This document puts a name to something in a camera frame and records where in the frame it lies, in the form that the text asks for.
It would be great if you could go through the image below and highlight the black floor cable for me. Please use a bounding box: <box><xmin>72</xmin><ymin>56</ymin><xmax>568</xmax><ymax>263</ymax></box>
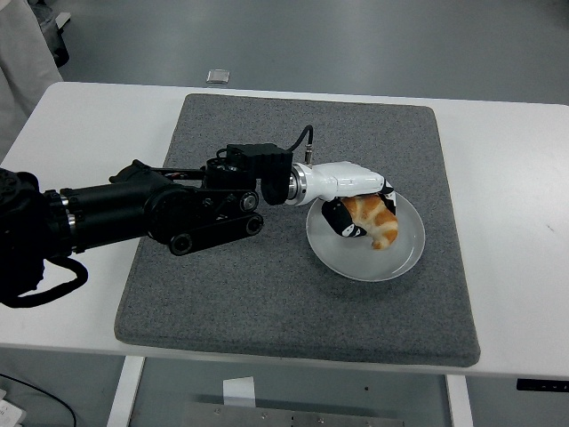
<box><xmin>0</xmin><ymin>372</ymin><xmax>77</xmax><ymax>427</ymax></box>

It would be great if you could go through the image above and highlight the pale grey round plate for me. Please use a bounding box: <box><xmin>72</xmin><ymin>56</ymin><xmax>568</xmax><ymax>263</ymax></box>
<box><xmin>305</xmin><ymin>186</ymin><xmax>427</xmax><ymax>283</ymax></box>

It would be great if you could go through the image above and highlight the person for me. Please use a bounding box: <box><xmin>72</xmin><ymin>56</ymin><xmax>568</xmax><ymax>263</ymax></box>
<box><xmin>0</xmin><ymin>0</ymin><xmax>63</xmax><ymax>164</ymax></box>

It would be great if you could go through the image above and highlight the golden striped croissant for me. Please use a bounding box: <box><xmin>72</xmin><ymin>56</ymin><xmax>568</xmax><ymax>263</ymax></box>
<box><xmin>341</xmin><ymin>194</ymin><xmax>400</xmax><ymax>251</ymax></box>

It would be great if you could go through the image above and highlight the white table leg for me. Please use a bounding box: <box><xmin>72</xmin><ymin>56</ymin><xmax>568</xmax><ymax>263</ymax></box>
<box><xmin>106</xmin><ymin>355</ymin><xmax>146</xmax><ymax>427</ymax></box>
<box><xmin>445</xmin><ymin>375</ymin><xmax>475</xmax><ymax>427</ymax></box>

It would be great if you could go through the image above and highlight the white power strip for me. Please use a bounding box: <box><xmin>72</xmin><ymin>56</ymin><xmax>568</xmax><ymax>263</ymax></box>
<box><xmin>0</xmin><ymin>389</ymin><xmax>26</xmax><ymax>427</ymax></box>

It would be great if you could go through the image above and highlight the grey speckled square mat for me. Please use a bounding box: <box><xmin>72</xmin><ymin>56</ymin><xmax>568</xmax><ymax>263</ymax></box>
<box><xmin>114</xmin><ymin>93</ymin><xmax>482</xmax><ymax>368</ymax></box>

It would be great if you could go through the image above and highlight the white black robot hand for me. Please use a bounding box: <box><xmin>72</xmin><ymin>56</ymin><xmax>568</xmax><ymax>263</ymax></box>
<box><xmin>304</xmin><ymin>160</ymin><xmax>398</xmax><ymax>240</ymax></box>

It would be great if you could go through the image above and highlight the black table control panel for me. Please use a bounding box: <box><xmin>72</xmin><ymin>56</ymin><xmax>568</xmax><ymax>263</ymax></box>
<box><xmin>516</xmin><ymin>378</ymin><xmax>569</xmax><ymax>392</ymax></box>

